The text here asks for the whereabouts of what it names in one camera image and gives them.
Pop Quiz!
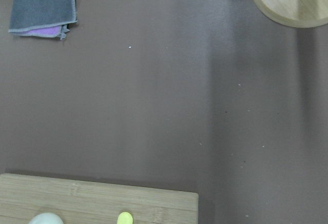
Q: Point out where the grey folded cloth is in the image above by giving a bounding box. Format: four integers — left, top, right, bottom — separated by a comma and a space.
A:
8, 0, 77, 40

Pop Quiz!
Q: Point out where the white steamed bun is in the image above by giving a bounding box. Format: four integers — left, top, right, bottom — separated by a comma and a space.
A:
29, 213, 64, 224

